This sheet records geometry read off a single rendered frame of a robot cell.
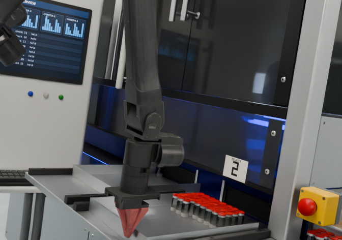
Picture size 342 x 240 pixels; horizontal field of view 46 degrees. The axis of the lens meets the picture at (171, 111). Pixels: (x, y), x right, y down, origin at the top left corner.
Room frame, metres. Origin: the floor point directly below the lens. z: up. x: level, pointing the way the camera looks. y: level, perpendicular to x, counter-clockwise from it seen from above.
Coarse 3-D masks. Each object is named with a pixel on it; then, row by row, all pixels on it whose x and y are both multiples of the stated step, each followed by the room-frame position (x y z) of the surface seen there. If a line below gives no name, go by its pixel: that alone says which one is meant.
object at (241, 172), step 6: (228, 156) 1.15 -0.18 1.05; (228, 162) 1.15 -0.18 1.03; (240, 162) 1.11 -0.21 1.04; (246, 162) 1.10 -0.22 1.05; (228, 168) 1.15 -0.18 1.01; (240, 168) 1.11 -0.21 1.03; (246, 168) 1.09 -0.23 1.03; (228, 174) 1.14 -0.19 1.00; (240, 174) 1.11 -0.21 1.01; (240, 180) 1.11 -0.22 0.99
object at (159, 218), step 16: (192, 192) 1.21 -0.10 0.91; (96, 208) 0.97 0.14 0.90; (112, 208) 1.04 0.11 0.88; (160, 208) 1.11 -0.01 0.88; (112, 224) 0.91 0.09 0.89; (144, 224) 0.96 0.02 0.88; (160, 224) 0.98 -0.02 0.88; (176, 224) 1.00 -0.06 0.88; (192, 224) 1.02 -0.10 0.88; (256, 224) 1.00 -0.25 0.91
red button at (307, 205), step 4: (300, 200) 0.92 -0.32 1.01; (304, 200) 0.91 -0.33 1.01; (308, 200) 0.91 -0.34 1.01; (312, 200) 0.91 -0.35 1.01; (300, 204) 0.91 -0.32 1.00; (304, 204) 0.91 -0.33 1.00; (308, 204) 0.90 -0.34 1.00; (312, 204) 0.90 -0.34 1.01; (300, 208) 0.91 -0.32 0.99; (304, 208) 0.91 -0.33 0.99; (308, 208) 0.90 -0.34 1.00; (312, 208) 0.90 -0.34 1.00; (316, 208) 0.91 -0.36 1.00; (300, 212) 0.91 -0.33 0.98; (304, 212) 0.90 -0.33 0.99; (308, 212) 0.90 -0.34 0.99; (312, 212) 0.90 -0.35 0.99
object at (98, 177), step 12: (84, 168) 1.36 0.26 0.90; (96, 168) 1.38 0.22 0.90; (108, 168) 1.41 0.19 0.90; (120, 168) 1.44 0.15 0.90; (84, 180) 1.26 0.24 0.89; (96, 180) 1.20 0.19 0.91; (108, 180) 1.33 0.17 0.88; (120, 180) 1.35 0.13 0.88; (156, 180) 1.43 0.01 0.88; (168, 180) 1.46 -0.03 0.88
